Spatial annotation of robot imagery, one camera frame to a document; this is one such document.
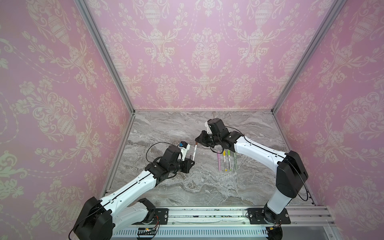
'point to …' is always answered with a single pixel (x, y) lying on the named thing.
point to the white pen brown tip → (194, 152)
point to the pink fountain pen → (219, 160)
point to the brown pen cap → (196, 143)
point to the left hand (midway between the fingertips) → (194, 164)
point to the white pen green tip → (229, 154)
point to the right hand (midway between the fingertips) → (195, 139)
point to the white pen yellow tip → (224, 155)
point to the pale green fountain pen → (235, 160)
